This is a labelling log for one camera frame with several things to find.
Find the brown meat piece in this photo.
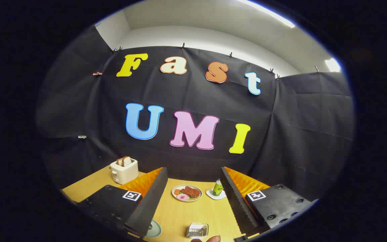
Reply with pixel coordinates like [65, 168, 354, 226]
[181, 186, 201, 198]

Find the metal wire cutlery basket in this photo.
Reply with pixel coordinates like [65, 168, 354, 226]
[186, 223, 209, 239]

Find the cream white toaster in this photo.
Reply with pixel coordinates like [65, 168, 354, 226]
[110, 158, 139, 185]

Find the pale teal round plate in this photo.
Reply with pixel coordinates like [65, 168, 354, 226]
[145, 219, 162, 238]

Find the white square coaster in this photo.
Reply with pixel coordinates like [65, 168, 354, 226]
[206, 188, 227, 200]

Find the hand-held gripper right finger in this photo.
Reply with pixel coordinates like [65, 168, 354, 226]
[220, 166, 319, 237]

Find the green label drink bottle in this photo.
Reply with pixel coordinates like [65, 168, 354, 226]
[212, 179, 225, 197]

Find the white oval food plate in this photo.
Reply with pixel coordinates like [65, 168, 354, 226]
[172, 184, 203, 202]

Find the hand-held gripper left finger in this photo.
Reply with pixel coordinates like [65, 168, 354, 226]
[76, 167, 169, 239]

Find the square ceiling light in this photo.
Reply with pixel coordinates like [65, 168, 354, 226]
[325, 58, 342, 73]

